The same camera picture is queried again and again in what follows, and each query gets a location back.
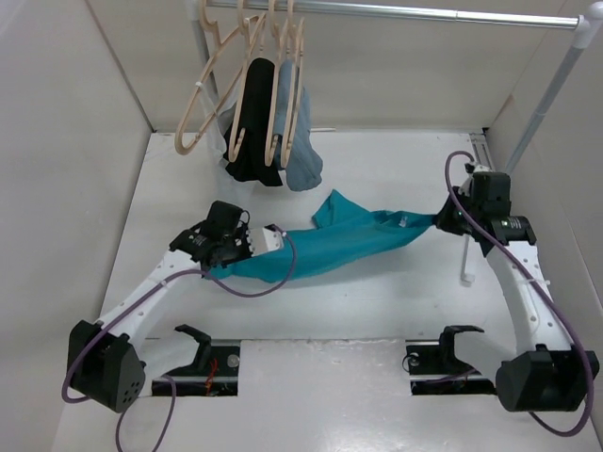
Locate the light blue hanging shirt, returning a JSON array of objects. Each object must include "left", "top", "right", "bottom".
[{"left": 273, "top": 60, "right": 323, "bottom": 192}]

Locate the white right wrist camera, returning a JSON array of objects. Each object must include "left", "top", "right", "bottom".
[{"left": 458, "top": 162, "right": 492, "bottom": 197}]

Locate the black hanging shirt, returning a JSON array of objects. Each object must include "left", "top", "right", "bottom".
[{"left": 225, "top": 57, "right": 283, "bottom": 187}]

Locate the beige hanger with blue shirt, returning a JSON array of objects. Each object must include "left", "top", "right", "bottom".
[{"left": 264, "top": 1, "right": 289, "bottom": 168}]

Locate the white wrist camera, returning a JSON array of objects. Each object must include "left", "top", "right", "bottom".
[
  {"left": 246, "top": 227, "right": 285, "bottom": 257},
  {"left": 458, "top": 162, "right": 492, "bottom": 197}
]

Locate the teal t shirt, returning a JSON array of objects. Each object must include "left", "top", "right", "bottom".
[{"left": 211, "top": 190, "right": 435, "bottom": 283}]

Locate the empty beige wooden hanger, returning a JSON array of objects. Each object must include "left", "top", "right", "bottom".
[{"left": 174, "top": 1, "right": 267, "bottom": 155}]

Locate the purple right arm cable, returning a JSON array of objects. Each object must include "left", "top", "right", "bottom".
[{"left": 444, "top": 150, "right": 595, "bottom": 434}]

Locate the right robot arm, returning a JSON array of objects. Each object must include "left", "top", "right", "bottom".
[{"left": 435, "top": 167, "right": 587, "bottom": 412}]

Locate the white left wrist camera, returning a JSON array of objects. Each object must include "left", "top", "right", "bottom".
[{"left": 246, "top": 227, "right": 285, "bottom": 257}]

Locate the beige wooden hanger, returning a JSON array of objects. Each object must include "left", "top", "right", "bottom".
[
  {"left": 280, "top": 1, "right": 304, "bottom": 169},
  {"left": 174, "top": 1, "right": 267, "bottom": 155}
]

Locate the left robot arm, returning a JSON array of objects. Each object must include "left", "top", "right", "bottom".
[{"left": 61, "top": 201, "right": 251, "bottom": 413}]

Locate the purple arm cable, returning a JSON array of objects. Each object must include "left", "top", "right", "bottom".
[
  {"left": 444, "top": 150, "right": 595, "bottom": 434},
  {"left": 61, "top": 225, "right": 298, "bottom": 452}
]

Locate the white sheer hanging garment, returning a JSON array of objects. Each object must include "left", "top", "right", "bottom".
[{"left": 195, "top": 82, "right": 251, "bottom": 222}]

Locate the beige hanger with black shirt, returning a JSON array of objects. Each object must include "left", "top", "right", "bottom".
[{"left": 228, "top": 0, "right": 257, "bottom": 163}]

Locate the metal clothes rack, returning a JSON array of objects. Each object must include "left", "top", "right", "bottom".
[{"left": 186, "top": 0, "right": 603, "bottom": 287}]

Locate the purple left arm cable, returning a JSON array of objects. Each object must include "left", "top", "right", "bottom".
[{"left": 61, "top": 225, "right": 298, "bottom": 452}]

